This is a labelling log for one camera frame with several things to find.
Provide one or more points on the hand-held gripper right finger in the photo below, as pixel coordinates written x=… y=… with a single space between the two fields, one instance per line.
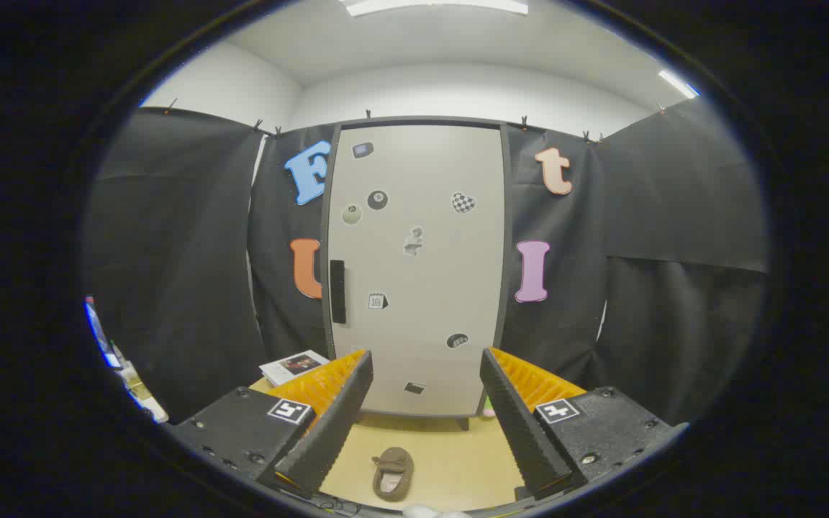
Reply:
x=519 y=424

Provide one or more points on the white book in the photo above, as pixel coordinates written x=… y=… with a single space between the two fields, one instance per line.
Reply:
x=293 y=365

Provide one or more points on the brown fuzzy shoe with bow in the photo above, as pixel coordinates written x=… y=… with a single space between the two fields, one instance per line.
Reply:
x=393 y=473

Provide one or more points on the white shoe cabinet door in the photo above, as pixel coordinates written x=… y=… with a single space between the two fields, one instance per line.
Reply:
x=422 y=273

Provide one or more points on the small pink object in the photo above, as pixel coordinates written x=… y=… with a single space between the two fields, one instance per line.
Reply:
x=488 y=412

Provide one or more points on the black backdrop cloth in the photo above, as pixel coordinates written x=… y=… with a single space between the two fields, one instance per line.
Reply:
x=170 y=273

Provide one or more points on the grey shoe cabinet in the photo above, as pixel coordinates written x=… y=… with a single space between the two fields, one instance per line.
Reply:
x=506 y=273

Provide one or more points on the pile of small desk clutter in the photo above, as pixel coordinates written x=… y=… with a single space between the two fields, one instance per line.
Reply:
x=130 y=381

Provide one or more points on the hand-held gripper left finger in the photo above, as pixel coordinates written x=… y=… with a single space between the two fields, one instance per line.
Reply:
x=335 y=424

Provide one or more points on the ceiling light panel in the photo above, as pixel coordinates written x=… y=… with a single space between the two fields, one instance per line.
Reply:
x=677 y=84
x=436 y=6

